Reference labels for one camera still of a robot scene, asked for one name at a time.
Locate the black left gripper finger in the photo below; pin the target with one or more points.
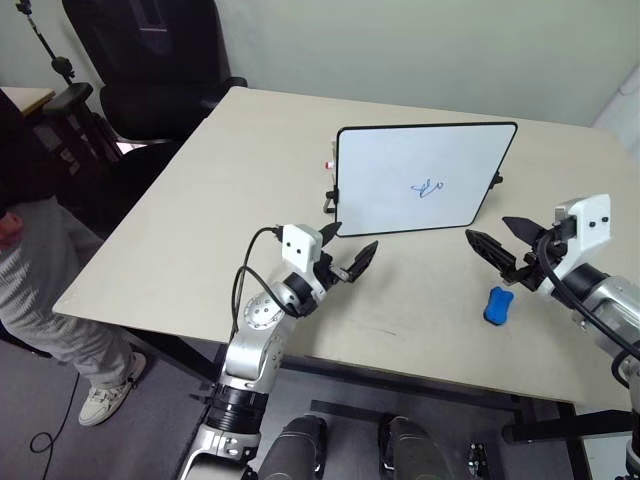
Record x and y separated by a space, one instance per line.
362 260
330 234

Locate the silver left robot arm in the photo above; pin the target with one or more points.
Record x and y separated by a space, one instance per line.
250 350

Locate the blue whiteboard eraser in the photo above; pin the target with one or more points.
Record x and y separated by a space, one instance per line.
498 304

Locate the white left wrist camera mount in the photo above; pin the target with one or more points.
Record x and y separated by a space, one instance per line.
300 247

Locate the black padded stool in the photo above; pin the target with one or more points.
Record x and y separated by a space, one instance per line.
75 110

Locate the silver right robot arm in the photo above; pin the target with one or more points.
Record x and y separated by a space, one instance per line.
612 295

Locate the black whiteboard stand knob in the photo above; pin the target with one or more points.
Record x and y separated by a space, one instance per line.
497 180

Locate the small black bracket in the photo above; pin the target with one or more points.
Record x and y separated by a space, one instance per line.
477 457

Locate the black whiteboard stand clip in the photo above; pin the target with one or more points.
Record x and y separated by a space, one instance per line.
330 200

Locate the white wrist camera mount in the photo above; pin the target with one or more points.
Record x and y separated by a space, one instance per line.
590 225
300 247

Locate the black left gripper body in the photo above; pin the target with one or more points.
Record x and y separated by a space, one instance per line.
327 272

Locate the person in grey trousers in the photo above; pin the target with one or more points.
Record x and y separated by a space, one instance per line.
40 280

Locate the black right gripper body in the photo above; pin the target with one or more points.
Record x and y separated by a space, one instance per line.
542 262

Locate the black tripod stand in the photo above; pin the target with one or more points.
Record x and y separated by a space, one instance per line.
50 45

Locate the black table frame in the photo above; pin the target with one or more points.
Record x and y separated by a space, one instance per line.
400 380

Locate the black-framed whiteboard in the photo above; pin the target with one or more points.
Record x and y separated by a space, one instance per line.
390 165

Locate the black office chair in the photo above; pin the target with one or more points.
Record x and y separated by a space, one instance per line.
155 65

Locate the beige side table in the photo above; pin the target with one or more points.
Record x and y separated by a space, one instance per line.
22 97

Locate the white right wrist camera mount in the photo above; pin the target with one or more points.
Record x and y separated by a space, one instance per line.
590 225

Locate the white marker with red cap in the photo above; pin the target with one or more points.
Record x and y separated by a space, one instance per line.
330 157

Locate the dark rounded shape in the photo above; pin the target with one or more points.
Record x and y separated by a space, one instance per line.
295 450
412 450

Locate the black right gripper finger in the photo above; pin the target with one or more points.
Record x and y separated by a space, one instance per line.
522 227
492 250

